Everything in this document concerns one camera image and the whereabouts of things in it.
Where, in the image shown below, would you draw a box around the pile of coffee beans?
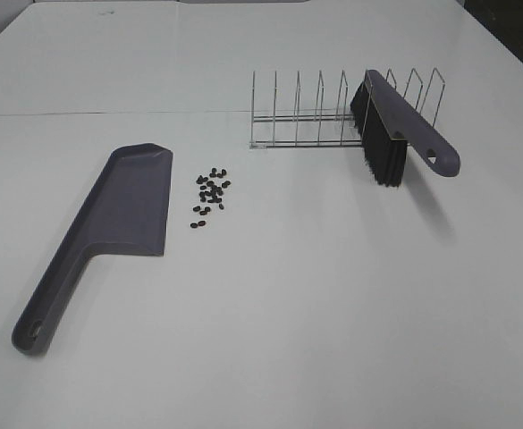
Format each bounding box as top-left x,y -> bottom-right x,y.
190,166 -> 232,230

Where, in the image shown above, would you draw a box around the purple plastic dustpan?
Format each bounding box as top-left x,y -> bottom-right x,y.
12,143 -> 173,356

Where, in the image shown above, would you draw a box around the purple brush black bristles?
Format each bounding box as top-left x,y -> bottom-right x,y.
350,69 -> 461,187

